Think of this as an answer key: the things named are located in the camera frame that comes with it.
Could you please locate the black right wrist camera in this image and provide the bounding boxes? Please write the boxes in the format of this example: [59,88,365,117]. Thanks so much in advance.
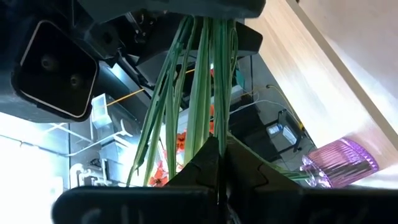
[11,19,101,123]

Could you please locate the red artificial flower bunch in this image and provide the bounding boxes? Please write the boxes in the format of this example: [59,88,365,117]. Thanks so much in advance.
[126,15,240,187]

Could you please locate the yellow cable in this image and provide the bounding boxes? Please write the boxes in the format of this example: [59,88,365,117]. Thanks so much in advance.
[105,68,305,131]

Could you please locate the purple ribbed glass vase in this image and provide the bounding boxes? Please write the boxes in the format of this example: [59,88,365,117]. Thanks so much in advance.
[299,136,380,190]

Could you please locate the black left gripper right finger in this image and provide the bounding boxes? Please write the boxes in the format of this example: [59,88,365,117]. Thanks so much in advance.
[223,133,398,224]

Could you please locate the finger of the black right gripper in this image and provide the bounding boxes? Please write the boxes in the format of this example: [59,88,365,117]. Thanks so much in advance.
[136,22,264,85]
[77,0,267,22]

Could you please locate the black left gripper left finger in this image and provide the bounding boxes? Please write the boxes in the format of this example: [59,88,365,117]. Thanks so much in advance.
[51,135,221,224]

